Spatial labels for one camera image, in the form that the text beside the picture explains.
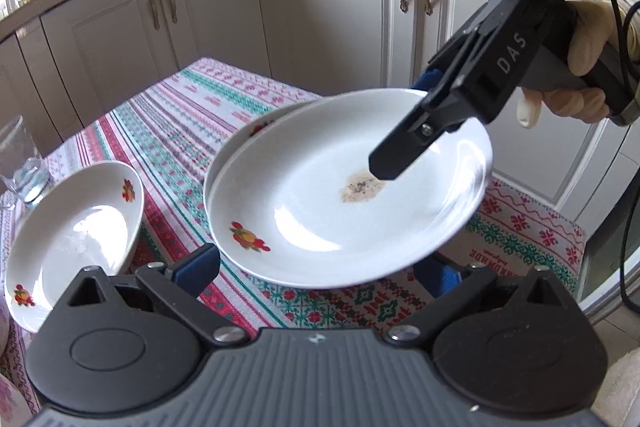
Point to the striped patterned tablecloth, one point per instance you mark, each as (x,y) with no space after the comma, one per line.
(190,117)

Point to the white oven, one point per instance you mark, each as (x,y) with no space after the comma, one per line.
(610,267)

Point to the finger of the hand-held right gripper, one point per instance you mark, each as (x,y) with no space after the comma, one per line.
(431,79)
(407,147)

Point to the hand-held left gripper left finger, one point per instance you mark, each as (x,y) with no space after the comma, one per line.
(197,269)

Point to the white fruit-print plate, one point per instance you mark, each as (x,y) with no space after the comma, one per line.
(252,130)
(75,232)
(310,222)

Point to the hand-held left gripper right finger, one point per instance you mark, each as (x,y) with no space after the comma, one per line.
(440,281)

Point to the person's right forearm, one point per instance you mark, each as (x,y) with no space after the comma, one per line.
(631,19)

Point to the clear glass mug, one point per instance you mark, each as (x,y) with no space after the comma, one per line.
(20,147)

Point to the white kitchen cabinets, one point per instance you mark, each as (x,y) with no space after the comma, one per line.
(325,7)

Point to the person's right hand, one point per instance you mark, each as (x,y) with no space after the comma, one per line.
(595,27)

